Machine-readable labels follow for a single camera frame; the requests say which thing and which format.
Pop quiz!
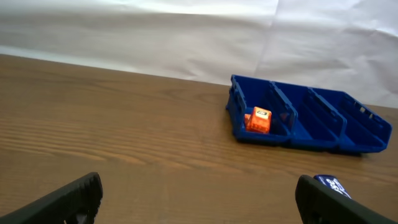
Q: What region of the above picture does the blue candy pack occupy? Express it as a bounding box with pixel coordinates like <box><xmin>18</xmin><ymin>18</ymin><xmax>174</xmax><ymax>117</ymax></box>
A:
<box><xmin>313</xmin><ymin>174</ymin><xmax>353</xmax><ymax>200</ymax></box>

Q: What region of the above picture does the blue tray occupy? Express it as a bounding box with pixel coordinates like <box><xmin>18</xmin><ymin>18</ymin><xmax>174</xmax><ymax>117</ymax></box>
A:
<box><xmin>225</xmin><ymin>74</ymin><xmax>394</xmax><ymax>155</ymax></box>

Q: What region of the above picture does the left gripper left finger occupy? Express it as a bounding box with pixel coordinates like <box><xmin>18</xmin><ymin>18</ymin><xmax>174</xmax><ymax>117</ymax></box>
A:
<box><xmin>0</xmin><ymin>172</ymin><xmax>104</xmax><ymax>224</ymax></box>

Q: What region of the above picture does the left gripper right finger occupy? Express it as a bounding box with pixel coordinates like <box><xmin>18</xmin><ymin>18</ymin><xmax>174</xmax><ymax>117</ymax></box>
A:
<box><xmin>295</xmin><ymin>174</ymin><xmax>398</xmax><ymax>224</ymax></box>

